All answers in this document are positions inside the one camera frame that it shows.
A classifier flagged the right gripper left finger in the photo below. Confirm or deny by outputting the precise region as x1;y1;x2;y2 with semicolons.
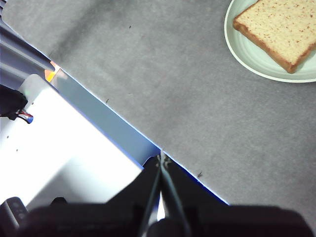
14;155;161;237

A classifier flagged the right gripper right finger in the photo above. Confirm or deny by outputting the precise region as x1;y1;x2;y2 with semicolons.
160;153;312;237

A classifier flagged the pale green round plate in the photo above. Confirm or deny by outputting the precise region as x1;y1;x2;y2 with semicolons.
224;0;316;83

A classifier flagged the square toast slice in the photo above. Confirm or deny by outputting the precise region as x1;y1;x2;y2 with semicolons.
233;0;316;74

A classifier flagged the small orange object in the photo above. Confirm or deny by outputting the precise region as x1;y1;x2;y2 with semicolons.
44;61;61;82

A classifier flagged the black connector with coloured wires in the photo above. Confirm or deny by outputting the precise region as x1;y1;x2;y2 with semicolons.
0;84;34;124

